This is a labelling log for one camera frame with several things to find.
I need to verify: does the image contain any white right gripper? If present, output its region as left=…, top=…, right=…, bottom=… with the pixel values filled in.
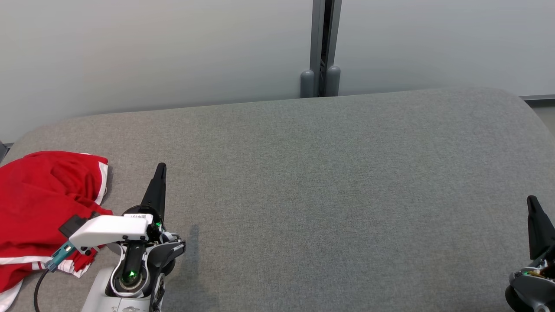
left=517, top=195, right=555, bottom=279

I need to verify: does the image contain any grey partition post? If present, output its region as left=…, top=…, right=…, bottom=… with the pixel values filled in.
left=310, top=0, right=343, bottom=98

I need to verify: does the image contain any red white basketball jersey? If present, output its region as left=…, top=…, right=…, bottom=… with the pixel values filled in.
left=0, top=191, right=114, bottom=312

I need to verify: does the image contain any left black cable teal plug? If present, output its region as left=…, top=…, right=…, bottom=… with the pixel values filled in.
left=34, top=242, right=75, bottom=312

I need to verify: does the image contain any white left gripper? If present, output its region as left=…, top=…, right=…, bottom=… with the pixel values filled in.
left=69, top=162, right=168, bottom=255

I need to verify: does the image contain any grey cylindrical post foot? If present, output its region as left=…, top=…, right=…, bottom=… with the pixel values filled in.
left=325, top=66, right=341, bottom=97
left=300, top=70, right=315, bottom=99

